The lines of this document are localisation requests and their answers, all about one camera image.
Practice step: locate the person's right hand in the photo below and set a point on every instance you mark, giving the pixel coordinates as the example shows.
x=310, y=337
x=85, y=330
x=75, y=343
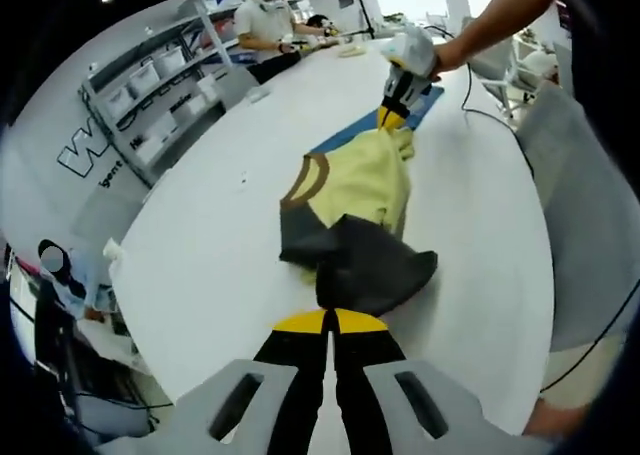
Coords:
x=452, y=57

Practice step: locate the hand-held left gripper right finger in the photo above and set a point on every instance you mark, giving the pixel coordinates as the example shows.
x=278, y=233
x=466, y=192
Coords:
x=360, y=365

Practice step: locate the white office chair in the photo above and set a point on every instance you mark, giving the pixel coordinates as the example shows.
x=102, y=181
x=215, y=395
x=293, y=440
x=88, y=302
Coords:
x=235, y=87

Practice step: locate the yellow and grey garment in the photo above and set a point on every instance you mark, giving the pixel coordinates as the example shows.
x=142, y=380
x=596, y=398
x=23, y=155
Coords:
x=360, y=185

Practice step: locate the blue template mat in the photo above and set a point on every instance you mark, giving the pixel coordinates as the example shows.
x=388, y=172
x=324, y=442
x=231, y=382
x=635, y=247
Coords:
x=345, y=137

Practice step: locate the person's black shirt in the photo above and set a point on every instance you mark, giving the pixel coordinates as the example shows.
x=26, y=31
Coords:
x=600, y=35

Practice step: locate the grey metal shelf rack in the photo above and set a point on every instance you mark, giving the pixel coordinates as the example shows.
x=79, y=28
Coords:
x=212, y=35

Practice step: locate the row of white storage boxes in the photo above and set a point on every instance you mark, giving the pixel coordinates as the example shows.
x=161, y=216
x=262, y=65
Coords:
x=167, y=60

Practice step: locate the grey mesh office chair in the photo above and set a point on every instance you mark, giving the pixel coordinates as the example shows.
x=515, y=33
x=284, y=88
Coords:
x=575, y=200

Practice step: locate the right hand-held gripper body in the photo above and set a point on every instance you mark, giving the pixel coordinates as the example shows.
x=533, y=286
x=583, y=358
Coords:
x=412, y=50

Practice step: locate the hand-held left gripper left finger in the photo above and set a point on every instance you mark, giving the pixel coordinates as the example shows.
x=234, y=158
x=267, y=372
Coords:
x=295, y=365

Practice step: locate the white crumpled tissue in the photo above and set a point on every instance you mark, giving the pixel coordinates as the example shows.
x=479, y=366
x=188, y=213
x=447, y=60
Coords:
x=259, y=95

